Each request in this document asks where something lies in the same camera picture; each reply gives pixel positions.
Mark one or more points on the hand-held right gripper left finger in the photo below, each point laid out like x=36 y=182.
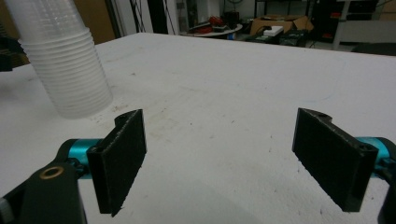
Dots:
x=116 y=161

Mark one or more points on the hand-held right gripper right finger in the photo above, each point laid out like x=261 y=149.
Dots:
x=333 y=158

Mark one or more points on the brown wooden panel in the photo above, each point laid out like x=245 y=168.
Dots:
x=93 y=18

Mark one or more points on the white foam mat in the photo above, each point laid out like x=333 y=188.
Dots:
x=218 y=93

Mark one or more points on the white metal desk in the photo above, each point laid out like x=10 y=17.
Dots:
x=364 y=29

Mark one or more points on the small white box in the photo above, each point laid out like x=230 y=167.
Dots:
x=273 y=30

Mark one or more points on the open cardboard box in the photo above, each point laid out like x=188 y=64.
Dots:
x=280 y=22

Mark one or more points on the round white table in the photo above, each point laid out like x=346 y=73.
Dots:
x=218 y=31

